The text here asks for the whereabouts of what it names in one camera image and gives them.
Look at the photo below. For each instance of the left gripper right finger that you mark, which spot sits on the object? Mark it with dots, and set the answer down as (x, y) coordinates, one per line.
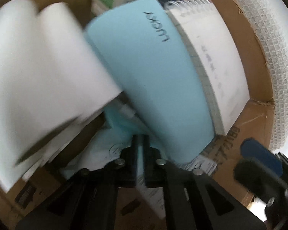
(192, 199)

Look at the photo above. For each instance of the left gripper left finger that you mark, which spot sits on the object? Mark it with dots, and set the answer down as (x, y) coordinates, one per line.
(87, 200)

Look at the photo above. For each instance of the long white paper tube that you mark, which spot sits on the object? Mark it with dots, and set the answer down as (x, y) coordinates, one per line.
(36, 102)

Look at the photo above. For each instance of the light blue tissue pack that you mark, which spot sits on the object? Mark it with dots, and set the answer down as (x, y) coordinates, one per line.
(112, 142)

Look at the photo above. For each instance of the brown cardboard box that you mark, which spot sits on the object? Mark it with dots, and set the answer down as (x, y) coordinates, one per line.
(222, 154)

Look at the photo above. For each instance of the white spiral notebook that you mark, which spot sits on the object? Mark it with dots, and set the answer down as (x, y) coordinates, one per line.
(215, 57)

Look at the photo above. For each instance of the light blue Lucky notebook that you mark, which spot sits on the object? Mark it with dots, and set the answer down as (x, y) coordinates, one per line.
(141, 48)

